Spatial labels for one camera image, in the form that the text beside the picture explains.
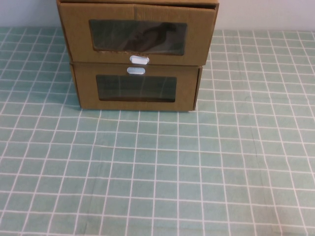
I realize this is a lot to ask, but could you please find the brown cardboard windowed drawer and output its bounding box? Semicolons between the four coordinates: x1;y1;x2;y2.
73;64;200;111
57;2;218;66

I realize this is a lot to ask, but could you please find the brown cardboard shoe box sleeve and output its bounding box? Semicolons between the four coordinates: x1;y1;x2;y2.
56;0;220;10

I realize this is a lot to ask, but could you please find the cardboard lower drawer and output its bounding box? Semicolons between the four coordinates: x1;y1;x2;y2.
69;61;203;112

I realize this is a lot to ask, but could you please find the green white-grid tablecloth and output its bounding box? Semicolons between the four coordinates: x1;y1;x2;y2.
0;26;315;236

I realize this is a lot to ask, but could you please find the white plastic drawer handle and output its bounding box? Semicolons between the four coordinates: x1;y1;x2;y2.
126;65;147;75
129;55;150;66

